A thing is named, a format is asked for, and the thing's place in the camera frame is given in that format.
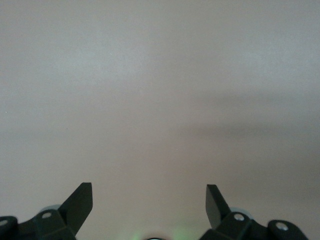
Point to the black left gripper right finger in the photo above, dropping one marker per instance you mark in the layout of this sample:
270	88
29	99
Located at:
216	207

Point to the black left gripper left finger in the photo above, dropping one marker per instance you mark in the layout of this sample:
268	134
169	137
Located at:
75	207

